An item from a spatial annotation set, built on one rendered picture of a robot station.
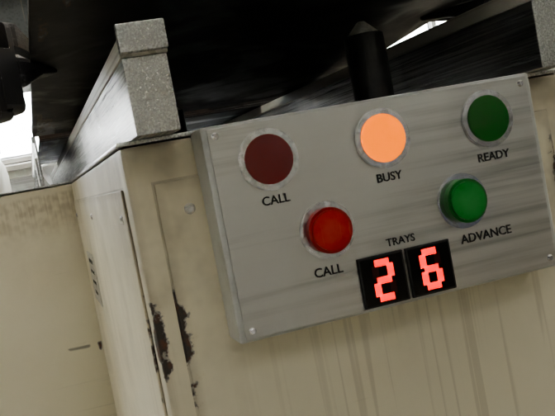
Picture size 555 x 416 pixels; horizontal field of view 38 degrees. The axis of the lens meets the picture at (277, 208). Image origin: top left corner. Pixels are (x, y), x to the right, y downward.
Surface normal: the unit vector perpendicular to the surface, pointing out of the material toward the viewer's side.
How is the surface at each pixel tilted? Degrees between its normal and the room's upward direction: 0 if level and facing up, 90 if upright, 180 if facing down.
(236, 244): 90
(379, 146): 90
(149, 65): 90
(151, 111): 90
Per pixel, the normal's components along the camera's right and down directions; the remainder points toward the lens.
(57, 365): 0.29, 0.00
